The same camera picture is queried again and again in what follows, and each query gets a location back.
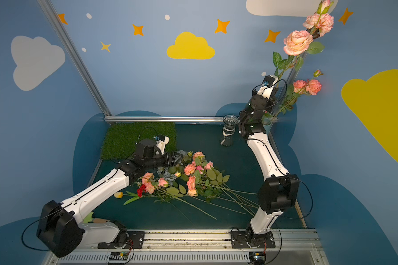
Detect pale pink rose spray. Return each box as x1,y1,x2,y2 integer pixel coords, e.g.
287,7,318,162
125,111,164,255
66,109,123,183
273,0,335,79

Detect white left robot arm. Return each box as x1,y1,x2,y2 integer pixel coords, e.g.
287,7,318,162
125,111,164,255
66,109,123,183
36,136,182,258

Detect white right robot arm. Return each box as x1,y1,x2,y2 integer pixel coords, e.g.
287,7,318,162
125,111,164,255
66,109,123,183
239,95,301,248

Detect light blue cylinder vase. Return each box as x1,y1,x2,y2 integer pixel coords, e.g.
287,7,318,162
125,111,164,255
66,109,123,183
262,112,273,126

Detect clear glass vase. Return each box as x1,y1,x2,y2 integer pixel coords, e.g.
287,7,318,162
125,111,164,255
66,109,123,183
220,114,239,146

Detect green artificial grass mat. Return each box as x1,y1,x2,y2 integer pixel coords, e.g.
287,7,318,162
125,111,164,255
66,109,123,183
101,122,177,160

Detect red carnation flower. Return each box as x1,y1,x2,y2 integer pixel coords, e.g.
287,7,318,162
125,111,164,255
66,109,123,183
137,184,146,198

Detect grey blue artificial flower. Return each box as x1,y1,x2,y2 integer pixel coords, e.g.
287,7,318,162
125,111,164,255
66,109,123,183
157,150,189,181

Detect pile of pink roses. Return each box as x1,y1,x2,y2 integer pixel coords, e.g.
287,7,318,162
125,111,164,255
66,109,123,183
123,151,258,219

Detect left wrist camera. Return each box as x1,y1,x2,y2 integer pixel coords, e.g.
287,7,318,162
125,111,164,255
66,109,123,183
154,135,169,154

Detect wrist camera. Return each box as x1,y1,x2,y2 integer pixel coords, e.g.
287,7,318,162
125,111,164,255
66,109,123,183
257,75,279,99
154,135,169,154

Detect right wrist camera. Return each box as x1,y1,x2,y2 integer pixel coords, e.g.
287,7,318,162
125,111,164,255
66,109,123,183
257,75,279,99

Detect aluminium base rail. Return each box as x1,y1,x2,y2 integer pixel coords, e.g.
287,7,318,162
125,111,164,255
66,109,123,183
43,229,329,265

